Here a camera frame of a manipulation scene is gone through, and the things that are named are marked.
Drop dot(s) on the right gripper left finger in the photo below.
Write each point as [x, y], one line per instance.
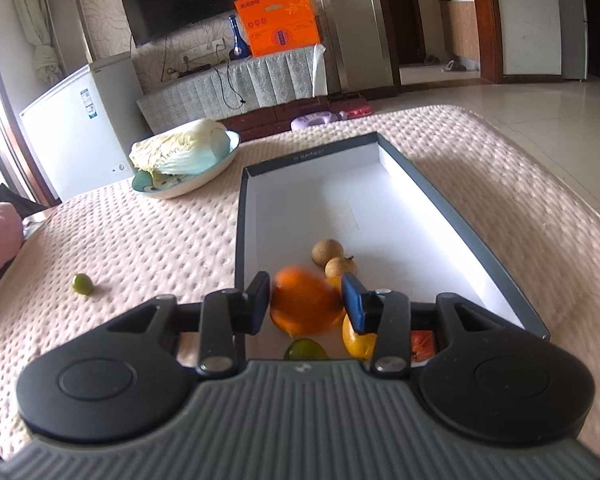
[226, 317]

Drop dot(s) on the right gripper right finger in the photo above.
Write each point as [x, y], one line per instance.
[387, 314]

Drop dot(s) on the yellow orange tomato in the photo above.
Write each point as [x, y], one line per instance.
[360, 347]

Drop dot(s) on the small brown longan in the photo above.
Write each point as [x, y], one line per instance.
[338, 266]

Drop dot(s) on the green tomato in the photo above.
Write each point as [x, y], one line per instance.
[305, 349]
[82, 284]

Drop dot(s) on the brown kiwi fruit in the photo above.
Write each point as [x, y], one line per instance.
[325, 250]

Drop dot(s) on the wooden kitchen cabinet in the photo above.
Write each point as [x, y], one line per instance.
[460, 30]

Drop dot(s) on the grey rectangular box tray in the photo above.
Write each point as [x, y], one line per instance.
[400, 230]

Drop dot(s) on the pink quilted table cover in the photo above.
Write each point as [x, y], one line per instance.
[134, 248]

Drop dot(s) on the light blue ceramic plate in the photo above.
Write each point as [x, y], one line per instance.
[174, 186]

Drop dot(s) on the napa cabbage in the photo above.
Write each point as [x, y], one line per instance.
[188, 149]

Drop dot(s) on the white chest freezer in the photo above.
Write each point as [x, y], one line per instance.
[81, 131]

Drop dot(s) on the purple plastic object on floor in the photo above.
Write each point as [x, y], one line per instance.
[313, 119]

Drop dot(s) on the cloth covered tv cabinet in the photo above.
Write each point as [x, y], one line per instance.
[237, 87]

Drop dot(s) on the blue glass bottle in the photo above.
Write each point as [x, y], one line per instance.
[240, 48]

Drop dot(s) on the orange gift box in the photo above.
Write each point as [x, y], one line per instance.
[273, 26]

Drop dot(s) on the tied beige curtain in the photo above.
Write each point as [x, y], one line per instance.
[35, 25]

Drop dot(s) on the white wall power strip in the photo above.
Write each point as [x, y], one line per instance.
[215, 47]

